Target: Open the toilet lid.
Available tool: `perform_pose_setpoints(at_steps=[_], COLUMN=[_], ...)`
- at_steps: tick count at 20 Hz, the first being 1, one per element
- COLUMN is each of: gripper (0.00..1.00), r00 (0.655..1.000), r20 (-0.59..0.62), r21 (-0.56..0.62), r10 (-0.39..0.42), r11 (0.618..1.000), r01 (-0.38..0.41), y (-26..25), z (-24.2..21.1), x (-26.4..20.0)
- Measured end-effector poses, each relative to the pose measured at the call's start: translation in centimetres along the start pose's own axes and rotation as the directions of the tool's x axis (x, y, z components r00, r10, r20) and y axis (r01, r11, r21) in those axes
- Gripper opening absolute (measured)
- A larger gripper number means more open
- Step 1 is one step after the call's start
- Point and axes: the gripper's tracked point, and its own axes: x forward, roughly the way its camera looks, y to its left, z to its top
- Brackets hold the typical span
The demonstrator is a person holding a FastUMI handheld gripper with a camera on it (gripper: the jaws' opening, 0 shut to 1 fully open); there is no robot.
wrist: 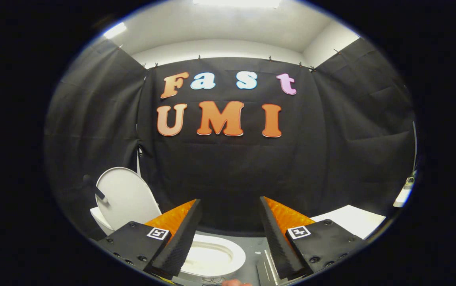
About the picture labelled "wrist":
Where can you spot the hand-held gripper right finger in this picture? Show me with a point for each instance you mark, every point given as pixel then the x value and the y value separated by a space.
pixel 277 238

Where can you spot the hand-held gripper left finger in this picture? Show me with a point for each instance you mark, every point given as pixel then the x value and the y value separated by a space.
pixel 180 238

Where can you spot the white toilet lid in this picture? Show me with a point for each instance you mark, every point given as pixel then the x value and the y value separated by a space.
pixel 128 198

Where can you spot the white drawer cabinet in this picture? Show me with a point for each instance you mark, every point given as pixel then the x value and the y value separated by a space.
pixel 355 220

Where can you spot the black backdrop cloth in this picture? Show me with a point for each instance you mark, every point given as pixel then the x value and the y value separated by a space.
pixel 228 171

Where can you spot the green item on shelf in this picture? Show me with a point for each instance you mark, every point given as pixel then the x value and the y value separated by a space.
pixel 409 183

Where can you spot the small ceiling light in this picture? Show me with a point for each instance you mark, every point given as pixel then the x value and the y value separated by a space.
pixel 114 30

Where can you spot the large ceiling light panel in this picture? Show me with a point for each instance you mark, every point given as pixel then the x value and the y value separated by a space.
pixel 238 3

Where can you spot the white wall shelf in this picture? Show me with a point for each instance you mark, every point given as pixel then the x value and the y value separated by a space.
pixel 402 197

